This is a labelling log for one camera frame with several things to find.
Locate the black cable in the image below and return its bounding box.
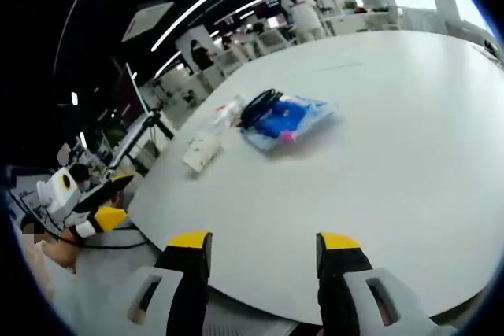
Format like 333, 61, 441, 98
239, 88, 285, 129
50, 222, 153, 253

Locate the clear plastic bag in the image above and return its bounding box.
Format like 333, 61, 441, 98
209, 94, 247, 137

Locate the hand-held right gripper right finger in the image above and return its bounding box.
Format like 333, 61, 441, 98
316, 231, 436, 336

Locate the white floral tissue pack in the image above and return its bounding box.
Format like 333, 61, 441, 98
182, 132, 222, 173

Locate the dark red display screen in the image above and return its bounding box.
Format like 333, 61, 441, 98
111, 63, 147, 128

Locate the white table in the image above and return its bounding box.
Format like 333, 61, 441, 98
126, 30, 504, 326

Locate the black tripod stand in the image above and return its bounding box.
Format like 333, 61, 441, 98
110, 109, 175, 172

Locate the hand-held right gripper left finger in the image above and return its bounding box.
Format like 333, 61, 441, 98
126, 230, 213, 336

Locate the blue clear plastic pouch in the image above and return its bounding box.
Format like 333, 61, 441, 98
239, 94, 335, 153

